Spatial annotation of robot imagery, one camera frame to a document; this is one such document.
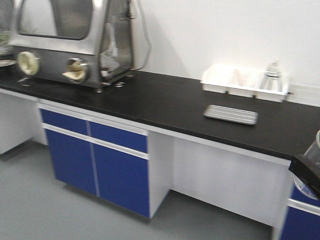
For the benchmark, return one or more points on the white plastic bin right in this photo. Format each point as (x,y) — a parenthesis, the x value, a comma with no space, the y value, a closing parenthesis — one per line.
(274,96)

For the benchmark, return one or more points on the stainless steel glove box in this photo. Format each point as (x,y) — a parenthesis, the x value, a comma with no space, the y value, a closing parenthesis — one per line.
(80,42)

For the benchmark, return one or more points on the clear glass conical flask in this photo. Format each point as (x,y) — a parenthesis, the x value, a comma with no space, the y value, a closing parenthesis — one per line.
(272,77)

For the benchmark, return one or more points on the white plastic bin middle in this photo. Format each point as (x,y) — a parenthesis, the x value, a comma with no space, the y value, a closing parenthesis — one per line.
(243,82)

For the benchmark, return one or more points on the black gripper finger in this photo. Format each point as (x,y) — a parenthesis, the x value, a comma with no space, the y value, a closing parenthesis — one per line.
(306,175)

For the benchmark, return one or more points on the blue white lab cabinet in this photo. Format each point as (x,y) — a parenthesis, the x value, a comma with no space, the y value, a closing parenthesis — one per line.
(121,163)

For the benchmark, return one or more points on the clear glass beaker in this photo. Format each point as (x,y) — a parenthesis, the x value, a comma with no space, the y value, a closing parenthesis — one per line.
(313,152)

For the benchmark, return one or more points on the blue cabinet at right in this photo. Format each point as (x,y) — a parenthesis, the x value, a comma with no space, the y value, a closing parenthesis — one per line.
(302,220)

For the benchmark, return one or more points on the silver metal tray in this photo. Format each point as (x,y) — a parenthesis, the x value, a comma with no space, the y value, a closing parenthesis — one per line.
(231,114)

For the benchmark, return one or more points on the white plastic bin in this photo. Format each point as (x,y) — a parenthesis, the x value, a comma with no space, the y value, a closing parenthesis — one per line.
(243,82)
(274,96)
(217,78)

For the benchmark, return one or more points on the white plastic bin left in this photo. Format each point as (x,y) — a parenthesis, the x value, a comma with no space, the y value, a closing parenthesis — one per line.
(217,78)

